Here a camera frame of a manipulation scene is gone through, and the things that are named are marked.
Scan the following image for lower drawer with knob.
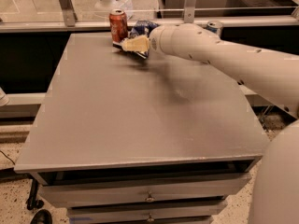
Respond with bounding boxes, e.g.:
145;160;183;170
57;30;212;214
67;201;227;224

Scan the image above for blue Kettle chip bag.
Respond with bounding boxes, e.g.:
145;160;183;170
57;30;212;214
113;21;158;59

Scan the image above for black caster wheel leg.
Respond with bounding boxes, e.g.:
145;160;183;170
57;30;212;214
26;179;44;211

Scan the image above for white cylinder at left edge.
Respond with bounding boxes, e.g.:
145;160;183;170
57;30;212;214
0;87;9;106

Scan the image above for black shoe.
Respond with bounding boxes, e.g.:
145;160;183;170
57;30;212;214
30;209;52;224

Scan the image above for grey drawer cabinet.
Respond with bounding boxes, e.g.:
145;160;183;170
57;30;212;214
15;33;268;224

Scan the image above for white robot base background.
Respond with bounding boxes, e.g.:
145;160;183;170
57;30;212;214
93;0;134;21

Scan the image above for blue silver energy drink can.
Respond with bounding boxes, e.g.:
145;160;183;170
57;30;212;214
206;21;223;37

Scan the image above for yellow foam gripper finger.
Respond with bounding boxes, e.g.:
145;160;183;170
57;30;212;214
121;35;150;52

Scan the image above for drawer with knob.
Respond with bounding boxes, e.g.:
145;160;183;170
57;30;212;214
39;173;251;207
67;201;227;224

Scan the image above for black floor cable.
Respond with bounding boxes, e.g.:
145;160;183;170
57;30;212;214
0;149;17;166

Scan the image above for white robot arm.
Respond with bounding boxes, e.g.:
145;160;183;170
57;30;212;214
121;23;299;224

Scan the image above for metal glass railing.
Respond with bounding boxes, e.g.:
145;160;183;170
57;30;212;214
0;0;298;33

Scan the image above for red coke can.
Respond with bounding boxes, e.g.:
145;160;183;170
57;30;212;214
109;9;128;43

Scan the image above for upper drawer with knob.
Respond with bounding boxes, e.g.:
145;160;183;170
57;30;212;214
39;173;251;207

